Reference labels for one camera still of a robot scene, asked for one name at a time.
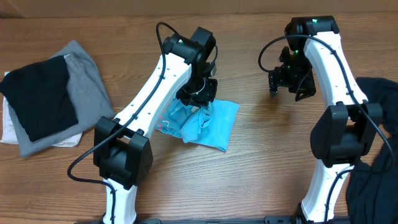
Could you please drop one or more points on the light blue printed t-shirt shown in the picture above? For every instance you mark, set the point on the light blue printed t-shirt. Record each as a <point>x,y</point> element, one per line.
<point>209,126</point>

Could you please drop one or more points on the white folded garment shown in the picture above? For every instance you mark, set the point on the white folded garment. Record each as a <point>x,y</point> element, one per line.
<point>9,134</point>

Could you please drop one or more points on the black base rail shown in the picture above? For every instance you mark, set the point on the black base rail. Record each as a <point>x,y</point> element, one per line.
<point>265,220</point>

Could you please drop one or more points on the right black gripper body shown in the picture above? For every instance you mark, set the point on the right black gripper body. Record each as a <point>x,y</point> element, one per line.
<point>298,74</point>

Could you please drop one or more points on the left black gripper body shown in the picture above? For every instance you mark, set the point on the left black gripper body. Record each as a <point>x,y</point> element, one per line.
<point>197,89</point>

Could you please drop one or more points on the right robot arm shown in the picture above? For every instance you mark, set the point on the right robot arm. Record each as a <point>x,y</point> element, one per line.
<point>345,131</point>

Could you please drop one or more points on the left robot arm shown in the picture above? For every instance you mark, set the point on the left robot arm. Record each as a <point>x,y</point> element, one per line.
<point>122,152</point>

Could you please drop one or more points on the black folded garment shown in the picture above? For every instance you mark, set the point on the black folded garment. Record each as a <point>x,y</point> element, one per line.
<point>38,94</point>

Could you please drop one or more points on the grey folded garment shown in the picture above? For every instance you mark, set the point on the grey folded garment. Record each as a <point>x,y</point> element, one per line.
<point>87,94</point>

